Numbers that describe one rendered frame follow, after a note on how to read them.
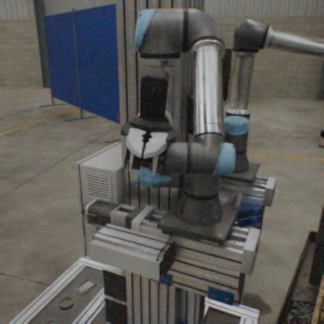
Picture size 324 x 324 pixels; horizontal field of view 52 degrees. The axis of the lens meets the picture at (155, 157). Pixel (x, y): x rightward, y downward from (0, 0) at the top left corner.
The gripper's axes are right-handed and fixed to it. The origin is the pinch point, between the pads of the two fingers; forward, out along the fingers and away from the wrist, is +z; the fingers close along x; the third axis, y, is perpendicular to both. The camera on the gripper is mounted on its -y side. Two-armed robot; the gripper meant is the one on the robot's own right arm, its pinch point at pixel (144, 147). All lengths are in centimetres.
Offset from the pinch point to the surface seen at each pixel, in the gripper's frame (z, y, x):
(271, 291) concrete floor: -154, 146, -97
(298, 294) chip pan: -91, 94, -80
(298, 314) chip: -75, 92, -74
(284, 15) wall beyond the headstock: -1041, -127, -303
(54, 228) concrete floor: -226, 172, 89
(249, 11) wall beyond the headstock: -1071, -126, -203
